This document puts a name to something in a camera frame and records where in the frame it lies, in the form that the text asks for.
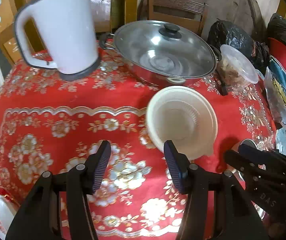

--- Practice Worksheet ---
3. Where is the black plastic bag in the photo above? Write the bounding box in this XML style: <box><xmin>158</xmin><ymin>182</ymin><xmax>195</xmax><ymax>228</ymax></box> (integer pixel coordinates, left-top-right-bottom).
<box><xmin>208</xmin><ymin>20</ymin><xmax>270</xmax><ymax>75</ymax></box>

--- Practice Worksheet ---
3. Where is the wooden chair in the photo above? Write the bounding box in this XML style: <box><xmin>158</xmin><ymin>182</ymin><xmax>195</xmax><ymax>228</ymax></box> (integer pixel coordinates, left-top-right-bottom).
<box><xmin>147</xmin><ymin>0</ymin><xmax>209</xmax><ymax>36</ymax></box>

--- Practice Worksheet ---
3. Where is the cream plastic bowl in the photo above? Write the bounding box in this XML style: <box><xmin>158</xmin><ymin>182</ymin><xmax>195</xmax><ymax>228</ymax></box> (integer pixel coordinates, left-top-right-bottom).
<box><xmin>145</xmin><ymin>86</ymin><xmax>218</xmax><ymax>160</ymax></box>

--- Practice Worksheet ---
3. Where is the black power plug cable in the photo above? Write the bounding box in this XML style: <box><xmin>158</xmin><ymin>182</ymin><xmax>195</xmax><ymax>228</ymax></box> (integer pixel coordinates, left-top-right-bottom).
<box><xmin>215</xmin><ymin>68</ymin><xmax>230</xmax><ymax>97</ymax></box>

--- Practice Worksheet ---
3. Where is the clear snack bag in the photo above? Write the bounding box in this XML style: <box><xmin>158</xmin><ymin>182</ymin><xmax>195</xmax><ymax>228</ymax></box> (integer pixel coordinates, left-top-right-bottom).
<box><xmin>264</xmin><ymin>68</ymin><xmax>286</xmax><ymax>131</ymax></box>

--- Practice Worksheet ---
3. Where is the clear plastic food container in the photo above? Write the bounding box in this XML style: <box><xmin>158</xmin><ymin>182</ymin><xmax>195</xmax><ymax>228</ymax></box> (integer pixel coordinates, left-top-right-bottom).
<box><xmin>217</xmin><ymin>44</ymin><xmax>259</xmax><ymax>92</ymax></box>

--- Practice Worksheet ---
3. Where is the red floral tablecloth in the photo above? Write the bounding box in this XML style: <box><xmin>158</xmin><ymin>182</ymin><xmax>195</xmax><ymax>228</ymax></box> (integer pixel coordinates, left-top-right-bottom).
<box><xmin>0</xmin><ymin>50</ymin><xmax>276</xmax><ymax>239</ymax></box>

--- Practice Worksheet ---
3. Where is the stainless steel bowl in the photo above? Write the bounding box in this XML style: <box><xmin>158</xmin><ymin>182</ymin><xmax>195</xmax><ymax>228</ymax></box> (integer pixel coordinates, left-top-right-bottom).
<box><xmin>232</xmin><ymin>139</ymin><xmax>257</xmax><ymax>152</ymax></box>

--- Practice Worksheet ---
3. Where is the steel pot with glass lid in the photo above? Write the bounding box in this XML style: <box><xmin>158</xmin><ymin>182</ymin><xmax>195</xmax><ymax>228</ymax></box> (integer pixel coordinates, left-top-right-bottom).
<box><xmin>99</xmin><ymin>20</ymin><xmax>221</xmax><ymax>87</ymax></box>

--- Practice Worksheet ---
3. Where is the white electric kettle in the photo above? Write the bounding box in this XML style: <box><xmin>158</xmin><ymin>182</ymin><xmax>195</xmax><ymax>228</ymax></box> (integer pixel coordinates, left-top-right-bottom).
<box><xmin>14</xmin><ymin>0</ymin><xmax>100</xmax><ymax>81</ymax></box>

